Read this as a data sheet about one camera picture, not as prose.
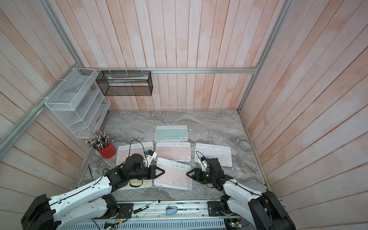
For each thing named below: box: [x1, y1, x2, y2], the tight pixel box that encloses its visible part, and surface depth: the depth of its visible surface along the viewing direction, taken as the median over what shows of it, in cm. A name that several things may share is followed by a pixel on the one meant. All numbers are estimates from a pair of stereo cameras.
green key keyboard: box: [154, 125, 188, 142], surface depth 107 cm
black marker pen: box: [133, 199, 161, 215], surface depth 76 cm
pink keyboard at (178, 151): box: [155, 141, 192, 162], surface depth 98 cm
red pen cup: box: [85, 130, 117, 160], surface depth 85 cm
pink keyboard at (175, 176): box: [153, 157, 193, 191], surface depth 80 cm
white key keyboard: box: [194, 142, 233, 167], surface depth 97 cm
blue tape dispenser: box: [165, 205, 178, 216], surface depth 75 cm
